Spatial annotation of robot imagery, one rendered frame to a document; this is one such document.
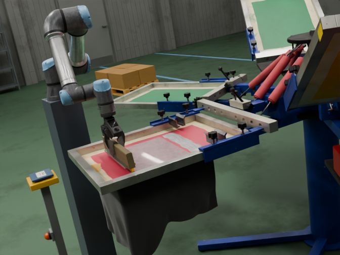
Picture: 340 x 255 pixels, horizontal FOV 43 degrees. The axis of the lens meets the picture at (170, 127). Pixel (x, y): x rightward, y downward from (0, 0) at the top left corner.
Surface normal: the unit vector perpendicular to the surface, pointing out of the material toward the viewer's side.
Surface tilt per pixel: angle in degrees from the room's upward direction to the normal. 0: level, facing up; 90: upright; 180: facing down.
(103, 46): 90
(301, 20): 32
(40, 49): 90
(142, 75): 90
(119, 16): 90
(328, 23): 58
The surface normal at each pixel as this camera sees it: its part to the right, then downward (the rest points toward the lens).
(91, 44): 0.52, 0.18
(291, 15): -0.17, -0.63
